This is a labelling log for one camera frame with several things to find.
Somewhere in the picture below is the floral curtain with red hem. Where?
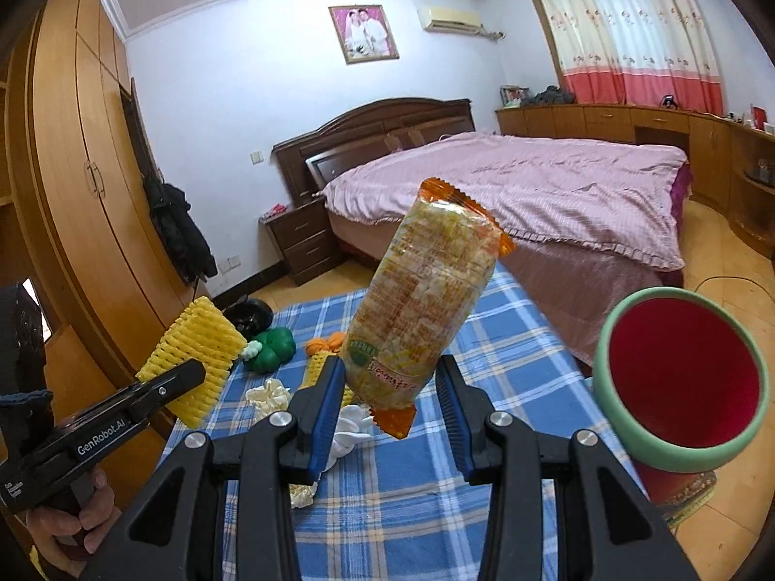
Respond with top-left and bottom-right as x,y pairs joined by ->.
536,0 -> 726,116

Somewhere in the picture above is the red bin with green rim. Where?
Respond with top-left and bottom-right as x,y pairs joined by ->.
592,287 -> 771,518

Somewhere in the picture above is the green pepper toy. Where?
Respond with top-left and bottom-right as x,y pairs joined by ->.
242,327 -> 297,374

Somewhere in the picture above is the person's left hand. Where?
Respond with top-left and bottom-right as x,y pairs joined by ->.
26,466 -> 123,577

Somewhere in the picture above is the white air conditioner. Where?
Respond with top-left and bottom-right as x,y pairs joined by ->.
417,7 -> 486,35

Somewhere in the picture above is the dark wooden headboard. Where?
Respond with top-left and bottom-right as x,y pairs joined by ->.
272,97 -> 476,207

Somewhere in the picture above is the large yellow foam fruit net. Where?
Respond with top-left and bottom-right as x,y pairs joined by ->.
134,298 -> 248,429

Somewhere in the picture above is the bed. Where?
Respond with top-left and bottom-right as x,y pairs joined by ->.
320,130 -> 694,370

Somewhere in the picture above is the framed wall photo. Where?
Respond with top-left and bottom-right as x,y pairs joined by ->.
328,5 -> 401,65

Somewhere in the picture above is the black jacket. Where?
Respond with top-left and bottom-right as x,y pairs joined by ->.
142,172 -> 217,285

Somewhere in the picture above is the pink blanket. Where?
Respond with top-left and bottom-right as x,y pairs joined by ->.
320,130 -> 691,273

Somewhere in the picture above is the long wooden cabinet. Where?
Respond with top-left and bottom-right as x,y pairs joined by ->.
495,103 -> 775,249

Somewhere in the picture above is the blue plaid cloth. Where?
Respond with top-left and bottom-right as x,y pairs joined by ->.
154,263 -> 644,581

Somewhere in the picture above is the orange crumpled piece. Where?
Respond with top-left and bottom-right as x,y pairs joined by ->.
304,333 -> 347,359

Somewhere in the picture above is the dark cloth pile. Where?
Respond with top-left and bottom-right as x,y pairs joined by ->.
528,85 -> 576,106

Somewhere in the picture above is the orange snack packet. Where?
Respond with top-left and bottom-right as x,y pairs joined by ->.
342,177 -> 515,440

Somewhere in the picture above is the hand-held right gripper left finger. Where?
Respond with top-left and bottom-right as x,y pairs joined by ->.
78,356 -> 349,581

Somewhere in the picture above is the toy corn cob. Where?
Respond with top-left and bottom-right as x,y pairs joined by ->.
299,354 -> 357,408

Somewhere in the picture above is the dark wooden nightstand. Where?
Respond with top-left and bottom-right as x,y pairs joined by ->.
260,194 -> 343,287

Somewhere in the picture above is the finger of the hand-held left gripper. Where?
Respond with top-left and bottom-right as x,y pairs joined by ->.
129,359 -> 207,420

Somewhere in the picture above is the wooden wardrobe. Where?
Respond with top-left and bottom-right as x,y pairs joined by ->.
0,0 -> 203,437

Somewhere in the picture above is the black round floor appliance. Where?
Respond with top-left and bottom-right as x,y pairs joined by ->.
221,298 -> 273,341

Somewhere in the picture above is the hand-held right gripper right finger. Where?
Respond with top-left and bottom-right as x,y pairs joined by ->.
436,354 -> 703,581

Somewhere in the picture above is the floor cable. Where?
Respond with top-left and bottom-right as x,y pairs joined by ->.
690,274 -> 775,299

